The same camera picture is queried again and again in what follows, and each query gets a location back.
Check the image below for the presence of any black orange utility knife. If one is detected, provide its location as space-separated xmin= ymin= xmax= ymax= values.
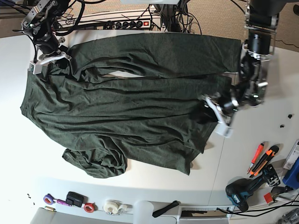
xmin=249 ymin=145 xmax=279 ymax=178

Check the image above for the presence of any black marker pen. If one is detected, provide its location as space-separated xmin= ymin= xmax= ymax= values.
xmin=152 ymin=201 xmax=179 ymax=218

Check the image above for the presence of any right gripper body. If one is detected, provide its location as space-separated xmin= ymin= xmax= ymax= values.
xmin=28 ymin=37 xmax=72 ymax=75

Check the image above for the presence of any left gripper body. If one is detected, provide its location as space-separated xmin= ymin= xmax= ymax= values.
xmin=202 ymin=92 xmax=239 ymax=138

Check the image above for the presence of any purple tape roll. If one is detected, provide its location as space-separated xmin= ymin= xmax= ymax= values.
xmin=43 ymin=194 xmax=55 ymax=205

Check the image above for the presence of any red tape roll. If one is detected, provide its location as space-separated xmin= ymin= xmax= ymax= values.
xmin=84 ymin=203 xmax=96 ymax=213

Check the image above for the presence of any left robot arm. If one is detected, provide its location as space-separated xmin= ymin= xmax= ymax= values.
xmin=196 ymin=0 xmax=287 ymax=138

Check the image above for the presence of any teal cordless drill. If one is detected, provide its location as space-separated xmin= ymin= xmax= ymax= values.
xmin=225 ymin=164 xmax=280 ymax=212

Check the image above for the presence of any white tape roll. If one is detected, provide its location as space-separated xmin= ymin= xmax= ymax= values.
xmin=102 ymin=200 xmax=132 ymax=215

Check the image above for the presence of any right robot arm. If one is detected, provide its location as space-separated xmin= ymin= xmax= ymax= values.
xmin=19 ymin=0 xmax=83 ymax=75

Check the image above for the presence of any dark green t-shirt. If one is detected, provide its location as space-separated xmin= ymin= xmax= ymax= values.
xmin=21 ymin=33 xmax=241 ymax=178

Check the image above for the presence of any blue box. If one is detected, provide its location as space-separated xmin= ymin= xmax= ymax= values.
xmin=283 ymin=159 xmax=299 ymax=189

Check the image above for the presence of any black action camera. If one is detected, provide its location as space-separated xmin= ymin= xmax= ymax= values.
xmin=65 ymin=191 xmax=85 ymax=208

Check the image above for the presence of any white power strip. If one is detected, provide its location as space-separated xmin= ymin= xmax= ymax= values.
xmin=103 ymin=21 xmax=150 ymax=30

